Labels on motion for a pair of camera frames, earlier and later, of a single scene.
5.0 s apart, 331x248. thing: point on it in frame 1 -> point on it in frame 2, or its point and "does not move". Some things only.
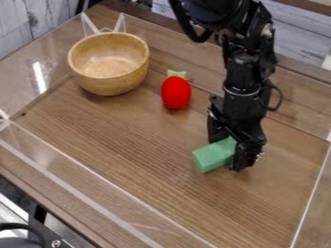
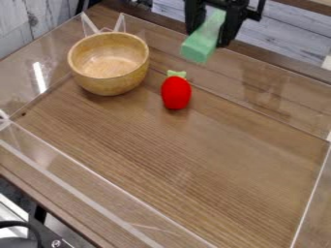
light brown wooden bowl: [107, 62] does not move
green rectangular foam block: [215, 155] -> [198, 47]
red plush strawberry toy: [177, 90] does not move
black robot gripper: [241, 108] -> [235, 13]
